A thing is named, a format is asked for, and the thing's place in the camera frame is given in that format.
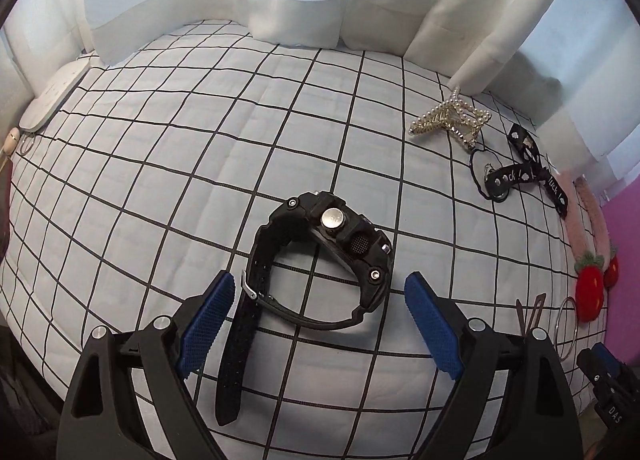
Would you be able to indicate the silver bangle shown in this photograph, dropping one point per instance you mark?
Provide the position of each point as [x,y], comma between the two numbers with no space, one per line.
[578,322]

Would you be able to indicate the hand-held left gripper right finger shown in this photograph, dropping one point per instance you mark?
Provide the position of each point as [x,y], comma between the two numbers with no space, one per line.
[431,327]

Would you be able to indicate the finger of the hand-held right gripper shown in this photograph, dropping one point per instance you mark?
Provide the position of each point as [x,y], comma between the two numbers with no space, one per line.
[602,355]

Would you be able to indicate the white power strip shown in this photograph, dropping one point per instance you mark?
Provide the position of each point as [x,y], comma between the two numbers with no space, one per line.
[52,95]

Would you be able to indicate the beige round object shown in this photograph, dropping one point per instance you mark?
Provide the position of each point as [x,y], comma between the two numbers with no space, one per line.
[11,139]

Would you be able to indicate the pink fuzzy strawberry headband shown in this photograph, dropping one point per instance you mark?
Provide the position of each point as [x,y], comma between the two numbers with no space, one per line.
[590,290]

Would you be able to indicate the pearl hair claw clip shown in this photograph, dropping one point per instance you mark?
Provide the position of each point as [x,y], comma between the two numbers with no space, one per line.
[440,118]

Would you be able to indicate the white black checked bedsheet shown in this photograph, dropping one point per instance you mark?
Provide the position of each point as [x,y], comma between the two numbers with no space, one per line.
[200,165]

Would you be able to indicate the brown snap hair clip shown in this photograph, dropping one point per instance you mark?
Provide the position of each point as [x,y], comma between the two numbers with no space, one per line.
[535,312]

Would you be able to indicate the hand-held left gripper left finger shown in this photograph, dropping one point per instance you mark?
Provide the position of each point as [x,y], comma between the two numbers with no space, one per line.
[210,320]

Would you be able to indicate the black digital wristwatch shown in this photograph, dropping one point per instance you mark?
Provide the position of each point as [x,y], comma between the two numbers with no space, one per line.
[345,235]

